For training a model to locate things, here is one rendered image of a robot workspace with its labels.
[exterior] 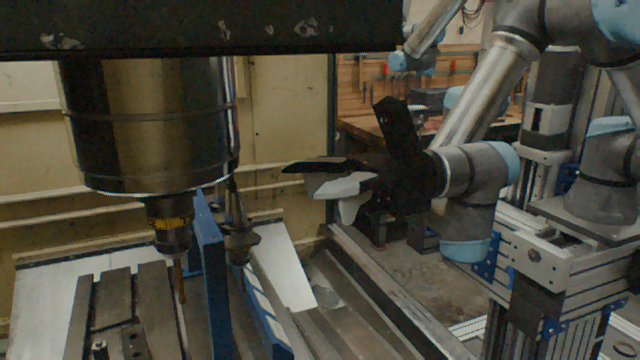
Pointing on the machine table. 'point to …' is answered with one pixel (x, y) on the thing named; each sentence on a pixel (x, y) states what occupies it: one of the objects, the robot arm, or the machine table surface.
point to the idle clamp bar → (135, 343)
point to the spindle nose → (150, 123)
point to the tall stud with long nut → (100, 350)
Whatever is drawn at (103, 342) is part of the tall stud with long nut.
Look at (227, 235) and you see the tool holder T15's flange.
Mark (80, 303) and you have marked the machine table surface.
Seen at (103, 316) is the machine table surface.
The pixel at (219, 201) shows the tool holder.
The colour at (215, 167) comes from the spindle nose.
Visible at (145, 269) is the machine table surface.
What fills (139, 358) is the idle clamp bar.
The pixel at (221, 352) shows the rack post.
